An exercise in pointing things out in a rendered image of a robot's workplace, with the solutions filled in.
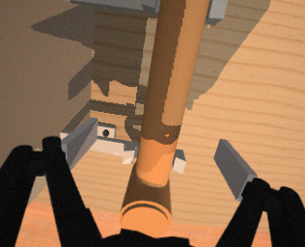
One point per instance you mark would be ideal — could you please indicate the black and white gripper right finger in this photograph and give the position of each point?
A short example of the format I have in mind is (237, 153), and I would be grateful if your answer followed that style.
(256, 196)

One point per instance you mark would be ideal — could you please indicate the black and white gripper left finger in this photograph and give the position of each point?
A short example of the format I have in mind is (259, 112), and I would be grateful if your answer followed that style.
(75, 223)

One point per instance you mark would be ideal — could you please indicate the orange wooden mallet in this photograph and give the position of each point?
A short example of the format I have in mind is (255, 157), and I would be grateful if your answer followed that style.
(147, 202)

